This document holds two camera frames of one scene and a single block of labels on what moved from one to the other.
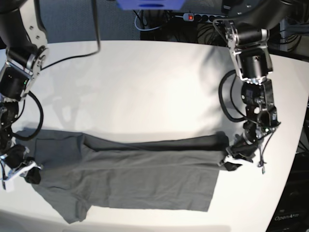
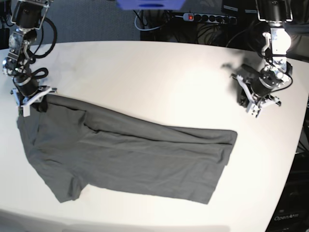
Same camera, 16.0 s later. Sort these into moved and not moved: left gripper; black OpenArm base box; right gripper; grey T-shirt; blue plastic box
Moved: grey T-shirt; left gripper; right gripper
Not moved: black OpenArm base box; blue plastic box
